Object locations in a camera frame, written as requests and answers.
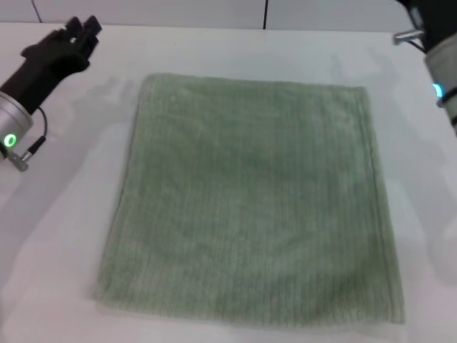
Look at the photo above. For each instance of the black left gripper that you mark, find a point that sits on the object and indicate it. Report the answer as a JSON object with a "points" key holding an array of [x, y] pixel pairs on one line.
{"points": [[46, 68]]}

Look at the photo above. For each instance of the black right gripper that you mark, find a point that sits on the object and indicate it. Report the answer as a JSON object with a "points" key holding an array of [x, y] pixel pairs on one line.
{"points": [[435, 21]]}

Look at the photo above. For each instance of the green ribbed terry towel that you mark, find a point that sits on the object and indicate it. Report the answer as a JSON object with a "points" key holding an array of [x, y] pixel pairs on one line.
{"points": [[250, 196]]}

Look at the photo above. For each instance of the black vertical wall strip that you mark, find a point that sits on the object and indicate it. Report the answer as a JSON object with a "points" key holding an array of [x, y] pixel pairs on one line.
{"points": [[265, 14]]}

